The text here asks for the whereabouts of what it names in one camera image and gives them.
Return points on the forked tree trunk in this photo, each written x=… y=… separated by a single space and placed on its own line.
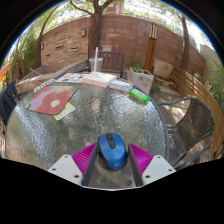
x=95 y=30

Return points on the wooden lamp post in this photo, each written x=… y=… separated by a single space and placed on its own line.
x=150 y=53

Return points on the clear plastic cup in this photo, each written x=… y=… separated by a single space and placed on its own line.
x=92 y=65

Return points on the beige stone slab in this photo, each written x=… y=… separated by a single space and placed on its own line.
x=163 y=69

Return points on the green pack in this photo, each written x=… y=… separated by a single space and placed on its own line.
x=139 y=95

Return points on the black chair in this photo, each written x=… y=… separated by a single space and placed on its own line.
x=7 y=101

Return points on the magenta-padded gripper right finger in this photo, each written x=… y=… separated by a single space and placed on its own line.
x=156 y=166

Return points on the white drinking straw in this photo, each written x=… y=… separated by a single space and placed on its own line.
x=96 y=53

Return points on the stone raised bed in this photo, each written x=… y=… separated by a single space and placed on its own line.
x=40 y=76

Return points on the white planter box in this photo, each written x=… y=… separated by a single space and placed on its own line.
x=141 y=80

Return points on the leaning tree trunk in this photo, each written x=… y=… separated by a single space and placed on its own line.
x=40 y=43

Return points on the small blue white booklet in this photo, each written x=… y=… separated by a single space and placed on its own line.
x=120 y=85

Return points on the blue computer mouse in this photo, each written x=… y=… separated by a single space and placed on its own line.
x=112 y=155

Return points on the wooden slat fence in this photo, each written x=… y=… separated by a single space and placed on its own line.
x=196 y=90

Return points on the grey utility box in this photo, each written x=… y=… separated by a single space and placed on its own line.
x=107 y=48

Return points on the thick open white book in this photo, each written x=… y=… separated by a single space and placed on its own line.
x=100 y=79

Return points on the wall lamp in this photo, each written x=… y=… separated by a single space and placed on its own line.
x=83 y=32
x=42 y=46

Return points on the yellow card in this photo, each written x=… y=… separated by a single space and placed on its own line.
x=67 y=111

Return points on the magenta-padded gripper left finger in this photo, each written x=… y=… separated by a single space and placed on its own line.
x=68 y=166

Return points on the slim tree trunk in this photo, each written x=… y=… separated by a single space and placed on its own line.
x=185 y=46

